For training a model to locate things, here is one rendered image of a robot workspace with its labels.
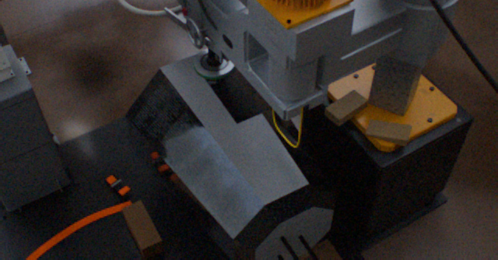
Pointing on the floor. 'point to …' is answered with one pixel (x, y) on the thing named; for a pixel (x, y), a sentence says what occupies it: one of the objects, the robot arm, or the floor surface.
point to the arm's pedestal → (26, 143)
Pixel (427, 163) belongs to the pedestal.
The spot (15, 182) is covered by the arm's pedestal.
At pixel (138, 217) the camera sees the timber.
